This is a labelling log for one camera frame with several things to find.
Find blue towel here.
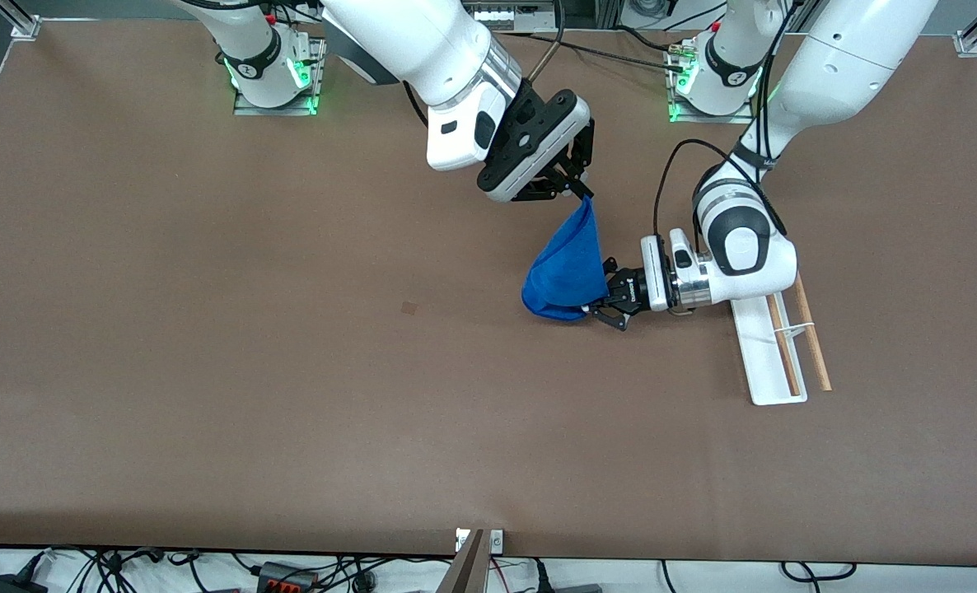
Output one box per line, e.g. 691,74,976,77
521,196,609,322

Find white rack base tray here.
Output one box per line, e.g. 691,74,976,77
732,292,808,406

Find white power strip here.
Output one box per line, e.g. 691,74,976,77
464,0,557,30

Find wooden dowel rod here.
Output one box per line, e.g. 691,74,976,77
789,276,833,392
767,295,801,397

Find black box orange connectors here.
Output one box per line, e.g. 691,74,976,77
258,562,320,593

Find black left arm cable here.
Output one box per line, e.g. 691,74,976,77
653,138,779,248

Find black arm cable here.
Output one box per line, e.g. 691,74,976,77
653,138,779,248
526,0,569,83

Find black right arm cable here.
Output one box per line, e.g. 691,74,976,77
526,0,569,83

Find black cable across table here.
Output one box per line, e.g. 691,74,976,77
530,31,687,71

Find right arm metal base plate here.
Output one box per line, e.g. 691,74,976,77
233,33,326,116

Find silver metal bracket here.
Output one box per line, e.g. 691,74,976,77
456,529,504,554

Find grey camera support beam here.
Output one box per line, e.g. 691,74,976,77
437,529,488,593

